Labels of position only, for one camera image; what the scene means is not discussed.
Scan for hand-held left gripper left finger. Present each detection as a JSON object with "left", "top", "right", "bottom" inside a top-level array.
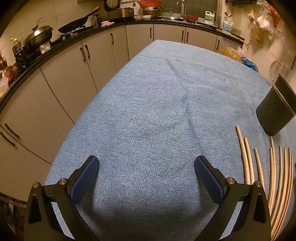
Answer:
[{"left": 24, "top": 155, "right": 100, "bottom": 241}]

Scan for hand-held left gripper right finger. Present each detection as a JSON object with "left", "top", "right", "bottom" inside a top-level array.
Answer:
[{"left": 194, "top": 155, "right": 271, "bottom": 241}]

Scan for row of wooden chopsticks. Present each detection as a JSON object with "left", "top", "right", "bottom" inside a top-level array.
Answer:
[{"left": 235, "top": 125, "right": 296, "bottom": 241}]

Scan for black chopstick holder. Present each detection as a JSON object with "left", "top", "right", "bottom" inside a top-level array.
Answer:
[{"left": 256, "top": 74, "right": 296, "bottom": 136}]

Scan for blue tablecloth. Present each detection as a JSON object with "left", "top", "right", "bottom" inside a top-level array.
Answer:
[{"left": 44, "top": 39, "right": 296, "bottom": 241}]

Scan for white lower kitchen cabinets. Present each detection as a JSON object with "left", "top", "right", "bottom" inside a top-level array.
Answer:
[{"left": 0, "top": 23, "right": 243, "bottom": 202}]

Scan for blue plastic bag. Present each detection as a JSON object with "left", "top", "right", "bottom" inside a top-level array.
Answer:
[{"left": 240, "top": 58, "right": 259, "bottom": 72}]

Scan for white plastic bag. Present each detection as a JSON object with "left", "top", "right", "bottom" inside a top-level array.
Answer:
[
  {"left": 237, "top": 44, "right": 250, "bottom": 57},
  {"left": 0, "top": 70, "right": 10, "bottom": 98}
]

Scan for yellow plastic bag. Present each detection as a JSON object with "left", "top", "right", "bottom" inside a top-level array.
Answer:
[{"left": 217, "top": 47, "right": 241, "bottom": 62}]

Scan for clear glass mug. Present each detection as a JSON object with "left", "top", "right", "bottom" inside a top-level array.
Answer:
[{"left": 269, "top": 59, "right": 295, "bottom": 82}]

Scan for cluster of condiment jars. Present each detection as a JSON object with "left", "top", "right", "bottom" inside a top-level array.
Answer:
[{"left": 0, "top": 53, "right": 19, "bottom": 82}]

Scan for gas stove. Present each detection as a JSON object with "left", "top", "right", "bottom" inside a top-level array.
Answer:
[{"left": 23, "top": 29, "right": 86, "bottom": 59}]

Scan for black kitchen countertop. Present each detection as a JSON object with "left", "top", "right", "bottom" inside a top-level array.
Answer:
[{"left": 0, "top": 20, "right": 245, "bottom": 112}]

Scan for cooking oil bottle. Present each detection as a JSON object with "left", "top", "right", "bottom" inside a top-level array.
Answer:
[{"left": 10, "top": 38, "right": 28, "bottom": 70}]

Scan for wok with lid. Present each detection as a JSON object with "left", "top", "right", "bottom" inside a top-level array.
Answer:
[{"left": 23, "top": 17, "right": 54, "bottom": 51}]

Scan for white bottle blue label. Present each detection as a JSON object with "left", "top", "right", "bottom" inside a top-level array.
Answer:
[{"left": 222, "top": 14, "right": 233, "bottom": 34}]

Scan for black frying pan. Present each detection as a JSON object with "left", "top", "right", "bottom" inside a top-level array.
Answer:
[{"left": 58, "top": 7, "right": 101, "bottom": 33}]

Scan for white bottle green label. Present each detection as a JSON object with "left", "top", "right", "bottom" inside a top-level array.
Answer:
[{"left": 204, "top": 11, "right": 216, "bottom": 25}]

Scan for hanging plastic bags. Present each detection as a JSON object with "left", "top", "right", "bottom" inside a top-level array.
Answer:
[{"left": 248, "top": 0, "right": 296, "bottom": 61}]

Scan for rice cooker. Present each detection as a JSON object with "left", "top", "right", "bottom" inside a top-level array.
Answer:
[{"left": 104, "top": 0, "right": 135, "bottom": 20}]

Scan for dark kitchen window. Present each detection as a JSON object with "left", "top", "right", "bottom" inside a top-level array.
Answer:
[{"left": 159, "top": 0, "right": 220, "bottom": 18}]

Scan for metal cooking pot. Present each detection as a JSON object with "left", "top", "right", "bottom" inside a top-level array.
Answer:
[{"left": 142, "top": 6, "right": 159, "bottom": 19}]

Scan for red colander basket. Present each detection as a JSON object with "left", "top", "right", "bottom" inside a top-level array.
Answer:
[{"left": 138, "top": 0, "right": 162, "bottom": 7}]

